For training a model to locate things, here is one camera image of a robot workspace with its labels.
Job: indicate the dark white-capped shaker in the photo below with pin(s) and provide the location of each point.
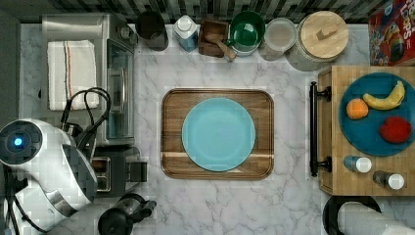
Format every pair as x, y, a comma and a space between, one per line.
394, 181

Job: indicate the dark grey cup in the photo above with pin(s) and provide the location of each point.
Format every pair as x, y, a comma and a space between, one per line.
151, 28

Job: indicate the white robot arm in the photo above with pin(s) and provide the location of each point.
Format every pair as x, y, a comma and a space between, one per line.
59, 180

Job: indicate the colourful cereal box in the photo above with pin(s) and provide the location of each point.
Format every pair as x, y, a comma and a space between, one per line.
392, 35

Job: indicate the brown wooden box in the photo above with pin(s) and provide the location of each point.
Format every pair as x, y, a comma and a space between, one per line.
212, 37

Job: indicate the blue white-capped bottle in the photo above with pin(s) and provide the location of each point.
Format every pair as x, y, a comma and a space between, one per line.
186, 33

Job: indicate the white striped dish towel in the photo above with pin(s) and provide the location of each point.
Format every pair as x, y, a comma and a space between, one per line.
71, 68

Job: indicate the stainless steel toaster oven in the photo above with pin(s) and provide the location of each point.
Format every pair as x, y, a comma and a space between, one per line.
114, 43

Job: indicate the red apple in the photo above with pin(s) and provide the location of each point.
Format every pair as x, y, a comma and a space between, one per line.
395, 130

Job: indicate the green mug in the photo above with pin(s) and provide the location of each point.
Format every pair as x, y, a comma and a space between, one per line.
246, 32

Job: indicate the black paper towel holder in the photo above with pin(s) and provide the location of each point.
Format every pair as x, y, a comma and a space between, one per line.
333, 206

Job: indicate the wooden serving tray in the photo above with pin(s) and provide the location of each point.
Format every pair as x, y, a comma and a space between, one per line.
176, 105

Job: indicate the clear glass jar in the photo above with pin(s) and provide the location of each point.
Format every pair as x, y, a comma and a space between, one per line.
280, 36

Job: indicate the orange fruit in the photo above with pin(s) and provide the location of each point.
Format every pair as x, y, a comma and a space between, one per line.
357, 109

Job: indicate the canister with wooden lid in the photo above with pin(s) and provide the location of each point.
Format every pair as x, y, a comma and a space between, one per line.
322, 37

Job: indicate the light blue plate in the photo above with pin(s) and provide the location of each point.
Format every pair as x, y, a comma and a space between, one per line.
218, 134

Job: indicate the dark blue plate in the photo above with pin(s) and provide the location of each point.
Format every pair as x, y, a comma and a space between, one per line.
363, 133

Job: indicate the yellow banana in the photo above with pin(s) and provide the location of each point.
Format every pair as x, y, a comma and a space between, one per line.
392, 101

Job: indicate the black two-slot toaster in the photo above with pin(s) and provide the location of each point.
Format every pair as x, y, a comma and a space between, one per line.
115, 168

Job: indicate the wooden butcher block cart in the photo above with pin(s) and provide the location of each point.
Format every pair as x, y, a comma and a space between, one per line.
332, 144

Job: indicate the black coffee grinder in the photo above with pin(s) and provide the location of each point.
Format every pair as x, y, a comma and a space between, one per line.
130, 209

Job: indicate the blue white-capped shaker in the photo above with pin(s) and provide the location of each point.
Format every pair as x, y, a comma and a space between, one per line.
358, 164

